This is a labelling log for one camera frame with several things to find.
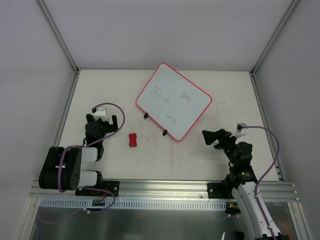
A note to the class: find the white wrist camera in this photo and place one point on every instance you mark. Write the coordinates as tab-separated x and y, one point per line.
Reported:
241	130
100	113

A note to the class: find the slotted cable duct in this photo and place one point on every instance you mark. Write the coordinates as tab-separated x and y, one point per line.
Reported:
90	203

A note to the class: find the black object at bottom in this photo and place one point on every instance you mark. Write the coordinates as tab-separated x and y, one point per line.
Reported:
238	235

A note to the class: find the white pen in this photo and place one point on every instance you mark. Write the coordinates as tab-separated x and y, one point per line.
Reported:
223	235

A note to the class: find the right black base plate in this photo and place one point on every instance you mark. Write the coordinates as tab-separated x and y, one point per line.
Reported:
219	191

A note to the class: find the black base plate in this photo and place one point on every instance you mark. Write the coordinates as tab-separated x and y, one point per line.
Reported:
219	191
108	185

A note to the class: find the aluminium mounting rail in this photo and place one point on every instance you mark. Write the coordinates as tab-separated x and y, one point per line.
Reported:
193	190

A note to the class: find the pink framed whiteboard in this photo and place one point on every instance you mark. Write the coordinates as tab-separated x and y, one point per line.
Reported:
173	101

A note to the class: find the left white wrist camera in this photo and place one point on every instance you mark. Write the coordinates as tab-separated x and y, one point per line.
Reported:
100	113

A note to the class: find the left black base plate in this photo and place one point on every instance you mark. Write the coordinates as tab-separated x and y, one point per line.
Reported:
108	185

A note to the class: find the red whiteboard eraser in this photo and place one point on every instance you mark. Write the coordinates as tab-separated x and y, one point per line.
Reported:
132	140

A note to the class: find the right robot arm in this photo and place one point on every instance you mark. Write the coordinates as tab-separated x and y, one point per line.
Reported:
242	184

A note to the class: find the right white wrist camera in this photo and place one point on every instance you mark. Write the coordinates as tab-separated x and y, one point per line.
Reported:
241	130

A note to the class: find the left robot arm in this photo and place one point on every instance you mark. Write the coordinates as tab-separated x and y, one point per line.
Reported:
63	168

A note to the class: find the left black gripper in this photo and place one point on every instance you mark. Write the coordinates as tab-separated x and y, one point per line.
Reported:
107	124

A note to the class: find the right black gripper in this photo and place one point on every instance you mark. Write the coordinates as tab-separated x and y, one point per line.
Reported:
222	140

